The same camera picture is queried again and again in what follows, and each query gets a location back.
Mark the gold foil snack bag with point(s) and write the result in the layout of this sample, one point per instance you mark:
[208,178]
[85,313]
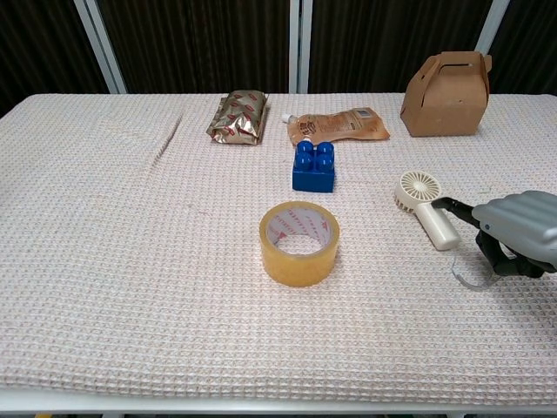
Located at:
[239,117]

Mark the white metal frame post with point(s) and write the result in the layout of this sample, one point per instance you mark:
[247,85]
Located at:
[300,43]
[491,26]
[102,43]

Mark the pink waffle table cloth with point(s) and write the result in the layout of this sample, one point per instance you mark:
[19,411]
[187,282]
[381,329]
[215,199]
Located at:
[174,261]

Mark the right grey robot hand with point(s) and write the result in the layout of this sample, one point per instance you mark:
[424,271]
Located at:
[522,222]

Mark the blue toy building block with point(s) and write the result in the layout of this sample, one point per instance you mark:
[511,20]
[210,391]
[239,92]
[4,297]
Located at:
[314,167]

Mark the white handheld fan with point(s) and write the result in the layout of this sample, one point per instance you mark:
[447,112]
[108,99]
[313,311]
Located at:
[428,209]

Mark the orange spout refill pouch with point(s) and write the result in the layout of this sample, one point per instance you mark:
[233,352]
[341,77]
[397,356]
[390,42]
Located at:
[339,124]

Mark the clear packing tape roll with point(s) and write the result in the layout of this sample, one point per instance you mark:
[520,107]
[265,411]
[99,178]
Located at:
[300,257]

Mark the brown cardboard gable box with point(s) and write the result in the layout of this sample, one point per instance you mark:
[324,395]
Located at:
[444,100]

